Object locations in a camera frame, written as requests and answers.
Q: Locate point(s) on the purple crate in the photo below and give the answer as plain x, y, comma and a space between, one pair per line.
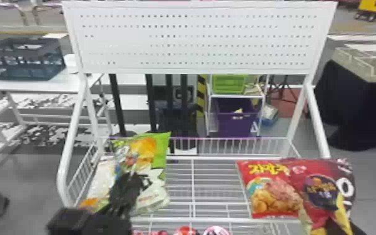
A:
232, 123

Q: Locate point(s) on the white side table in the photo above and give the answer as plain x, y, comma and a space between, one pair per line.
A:
43, 83

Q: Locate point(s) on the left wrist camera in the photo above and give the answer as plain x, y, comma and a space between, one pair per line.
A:
68, 223

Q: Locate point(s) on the blue crate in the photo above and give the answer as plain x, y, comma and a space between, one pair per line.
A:
24, 60

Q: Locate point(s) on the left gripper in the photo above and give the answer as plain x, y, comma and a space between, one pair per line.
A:
124, 197

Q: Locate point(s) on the red noodle cup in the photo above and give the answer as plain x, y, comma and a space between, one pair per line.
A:
185, 231

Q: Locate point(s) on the green basket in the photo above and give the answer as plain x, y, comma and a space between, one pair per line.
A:
229, 84

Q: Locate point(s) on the pink noodle cup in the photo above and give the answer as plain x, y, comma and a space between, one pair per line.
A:
216, 231

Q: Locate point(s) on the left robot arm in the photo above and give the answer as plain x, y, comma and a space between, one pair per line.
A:
111, 227

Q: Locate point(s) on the dark red snack packet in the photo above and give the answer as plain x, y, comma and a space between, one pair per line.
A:
322, 190

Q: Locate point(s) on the green snack packet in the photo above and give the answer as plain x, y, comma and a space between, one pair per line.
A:
148, 147

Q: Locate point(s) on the white snack packet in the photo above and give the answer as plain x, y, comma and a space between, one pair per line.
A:
155, 197

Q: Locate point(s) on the striped post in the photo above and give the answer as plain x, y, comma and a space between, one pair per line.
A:
201, 95

